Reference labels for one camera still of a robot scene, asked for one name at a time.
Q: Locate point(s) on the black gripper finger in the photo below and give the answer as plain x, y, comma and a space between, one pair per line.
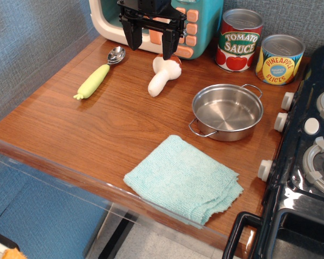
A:
170, 41
133, 32

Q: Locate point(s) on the orange fuzzy object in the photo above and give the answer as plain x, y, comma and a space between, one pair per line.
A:
13, 254

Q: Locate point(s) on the pineapple slices can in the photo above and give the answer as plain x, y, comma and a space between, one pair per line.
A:
279, 59

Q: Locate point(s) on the toy microwave teal and cream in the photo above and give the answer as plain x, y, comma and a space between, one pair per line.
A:
202, 24

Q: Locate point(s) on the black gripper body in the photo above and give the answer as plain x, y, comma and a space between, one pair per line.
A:
154, 15

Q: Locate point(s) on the spoon with green handle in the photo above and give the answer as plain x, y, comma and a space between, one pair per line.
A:
88, 87

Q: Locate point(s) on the tomato sauce can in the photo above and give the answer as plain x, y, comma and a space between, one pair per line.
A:
240, 32

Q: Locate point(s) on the light blue towel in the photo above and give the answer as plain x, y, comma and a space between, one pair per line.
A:
186, 182

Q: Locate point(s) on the plush mushroom toy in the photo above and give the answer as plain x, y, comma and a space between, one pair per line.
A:
164, 70

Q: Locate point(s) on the black toy stove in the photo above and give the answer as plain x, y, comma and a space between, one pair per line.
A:
292, 221

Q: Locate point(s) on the small steel pot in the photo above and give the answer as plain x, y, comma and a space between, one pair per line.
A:
226, 112

